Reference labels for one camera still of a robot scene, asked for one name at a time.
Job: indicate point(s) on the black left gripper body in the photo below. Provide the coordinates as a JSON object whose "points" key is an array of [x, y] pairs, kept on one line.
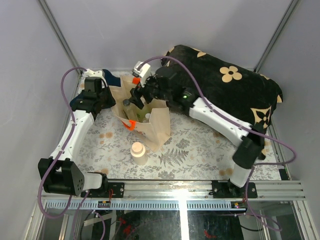
{"points": [[99, 97]]}

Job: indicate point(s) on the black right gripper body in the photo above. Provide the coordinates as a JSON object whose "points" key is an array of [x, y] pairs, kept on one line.
{"points": [[151, 90]]}

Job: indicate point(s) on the green lotion pump bottle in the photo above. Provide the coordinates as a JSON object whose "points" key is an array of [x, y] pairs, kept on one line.
{"points": [[141, 112]]}

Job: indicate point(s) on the beige canvas tote bag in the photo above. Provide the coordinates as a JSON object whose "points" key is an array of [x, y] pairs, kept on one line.
{"points": [[153, 133]]}

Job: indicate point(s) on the peach cylindrical bottle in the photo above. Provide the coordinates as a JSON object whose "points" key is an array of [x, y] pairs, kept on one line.
{"points": [[138, 153]]}

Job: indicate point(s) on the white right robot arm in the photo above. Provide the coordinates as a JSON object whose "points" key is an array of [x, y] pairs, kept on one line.
{"points": [[243, 135]]}

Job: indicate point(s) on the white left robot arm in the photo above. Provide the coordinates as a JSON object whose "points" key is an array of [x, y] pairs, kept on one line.
{"points": [[59, 173]]}

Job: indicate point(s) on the dark blue cloth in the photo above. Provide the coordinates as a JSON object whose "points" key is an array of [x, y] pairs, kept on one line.
{"points": [[109, 79]]}

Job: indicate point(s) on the floral patterned table mat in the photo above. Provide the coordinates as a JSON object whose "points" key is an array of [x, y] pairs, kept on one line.
{"points": [[194, 151]]}

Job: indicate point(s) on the black floral plush blanket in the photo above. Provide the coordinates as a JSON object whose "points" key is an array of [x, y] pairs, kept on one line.
{"points": [[248, 96]]}

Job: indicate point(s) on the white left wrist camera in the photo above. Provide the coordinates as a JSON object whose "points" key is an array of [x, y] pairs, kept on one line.
{"points": [[93, 73]]}

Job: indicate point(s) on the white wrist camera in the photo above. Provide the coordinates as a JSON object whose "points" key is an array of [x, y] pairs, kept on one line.
{"points": [[93, 73], [142, 71]]}

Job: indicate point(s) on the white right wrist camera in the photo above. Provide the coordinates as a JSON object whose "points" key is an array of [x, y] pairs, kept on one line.
{"points": [[142, 71]]}

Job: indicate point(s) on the aluminium mounting rail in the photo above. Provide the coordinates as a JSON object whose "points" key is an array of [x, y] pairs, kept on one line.
{"points": [[265, 190]]}

